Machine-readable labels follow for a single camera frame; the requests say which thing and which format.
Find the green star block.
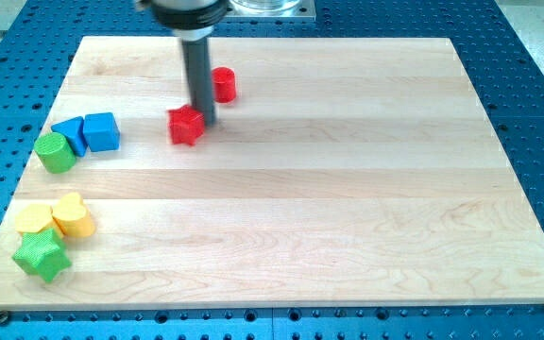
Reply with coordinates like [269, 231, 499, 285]
[11, 229, 72, 283]

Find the yellow hexagon block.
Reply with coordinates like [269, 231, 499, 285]
[14, 203, 64, 238]

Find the yellow heart block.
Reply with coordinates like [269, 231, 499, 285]
[52, 192, 96, 238]

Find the blue cube block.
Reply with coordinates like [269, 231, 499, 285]
[82, 112, 120, 152]

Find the grey pusher rod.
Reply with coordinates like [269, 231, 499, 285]
[181, 38, 216, 127]

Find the green cylinder block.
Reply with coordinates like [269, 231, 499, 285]
[34, 132, 77, 174]

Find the red cylinder block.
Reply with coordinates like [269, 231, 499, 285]
[212, 67, 237, 104]

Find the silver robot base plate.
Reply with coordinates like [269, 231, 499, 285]
[225, 0, 316, 22]

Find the red star block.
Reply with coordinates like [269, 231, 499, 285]
[167, 105, 205, 146]

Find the blue triangle block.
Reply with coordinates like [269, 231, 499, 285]
[51, 116, 88, 157]

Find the black and silver end effector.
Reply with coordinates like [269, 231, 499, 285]
[134, 0, 229, 41]

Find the wooden board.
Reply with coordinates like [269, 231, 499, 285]
[0, 36, 544, 311]

